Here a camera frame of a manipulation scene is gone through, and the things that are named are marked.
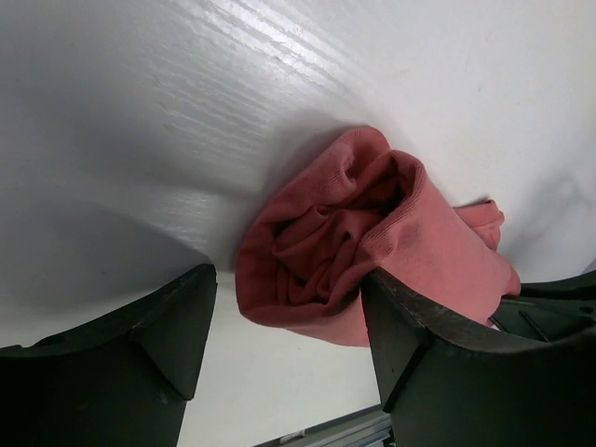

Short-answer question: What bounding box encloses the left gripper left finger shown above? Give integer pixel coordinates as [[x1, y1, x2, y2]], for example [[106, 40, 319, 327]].
[[1, 264, 217, 446]]

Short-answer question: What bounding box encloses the red t shirt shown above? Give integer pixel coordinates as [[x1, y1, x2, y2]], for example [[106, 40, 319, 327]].
[[235, 127, 521, 346]]

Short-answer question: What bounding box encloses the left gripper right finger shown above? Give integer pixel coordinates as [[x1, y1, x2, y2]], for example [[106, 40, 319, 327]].
[[361, 269, 595, 446]]

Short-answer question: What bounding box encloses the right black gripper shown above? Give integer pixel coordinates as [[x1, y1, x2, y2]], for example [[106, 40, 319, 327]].
[[491, 264, 595, 343]]

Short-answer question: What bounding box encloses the aluminium mounting rail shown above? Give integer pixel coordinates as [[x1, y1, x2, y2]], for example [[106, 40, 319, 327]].
[[257, 405, 396, 447]]

